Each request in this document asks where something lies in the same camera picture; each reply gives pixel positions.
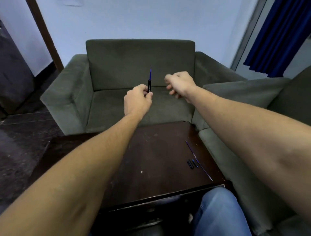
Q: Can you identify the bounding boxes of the person's right hand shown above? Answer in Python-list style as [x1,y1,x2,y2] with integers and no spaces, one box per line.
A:
[164,71,198,100]

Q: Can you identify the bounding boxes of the person's left hand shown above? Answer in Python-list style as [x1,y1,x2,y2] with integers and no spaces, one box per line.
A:
[124,84,153,120]

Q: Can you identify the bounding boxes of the black pen with blue refill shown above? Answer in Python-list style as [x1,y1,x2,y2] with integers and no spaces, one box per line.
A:
[147,65,153,94]

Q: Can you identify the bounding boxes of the person's right forearm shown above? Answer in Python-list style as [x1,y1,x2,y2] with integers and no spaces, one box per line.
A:
[185,85,311,225]

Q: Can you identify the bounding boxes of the person's left forearm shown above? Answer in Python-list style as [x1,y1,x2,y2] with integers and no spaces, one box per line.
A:
[0,113,143,236]

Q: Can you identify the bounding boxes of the grey-green fabric armchair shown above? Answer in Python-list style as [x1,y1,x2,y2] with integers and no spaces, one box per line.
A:
[40,39,247,136]

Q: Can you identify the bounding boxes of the blue pen refill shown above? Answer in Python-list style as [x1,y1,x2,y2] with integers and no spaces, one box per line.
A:
[196,159,213,182]
[185,140,197,159]

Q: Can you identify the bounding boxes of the dark wooden coffee table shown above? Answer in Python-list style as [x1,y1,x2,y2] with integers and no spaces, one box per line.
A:
[29,121,227,234]

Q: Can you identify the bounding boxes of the grey-green fabric sofa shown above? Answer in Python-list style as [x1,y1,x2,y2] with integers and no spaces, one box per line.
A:
[192,66,311,236]

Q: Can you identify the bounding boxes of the blue curtain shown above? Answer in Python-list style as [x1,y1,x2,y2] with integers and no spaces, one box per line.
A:
[243,0,311,78]

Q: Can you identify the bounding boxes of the dark grey cabinet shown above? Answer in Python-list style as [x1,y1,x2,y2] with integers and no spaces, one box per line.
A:
[0,19,35,115]

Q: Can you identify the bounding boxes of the person's blue jeans leg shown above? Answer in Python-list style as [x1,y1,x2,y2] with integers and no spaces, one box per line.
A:
[192,187,253,236]

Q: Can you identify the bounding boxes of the grey window frame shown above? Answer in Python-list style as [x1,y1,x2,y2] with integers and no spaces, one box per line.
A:
[230,0,270,71]

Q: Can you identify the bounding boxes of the brown wooden door frame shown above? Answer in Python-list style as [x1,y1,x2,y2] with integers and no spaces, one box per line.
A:
[25,0,64,72]

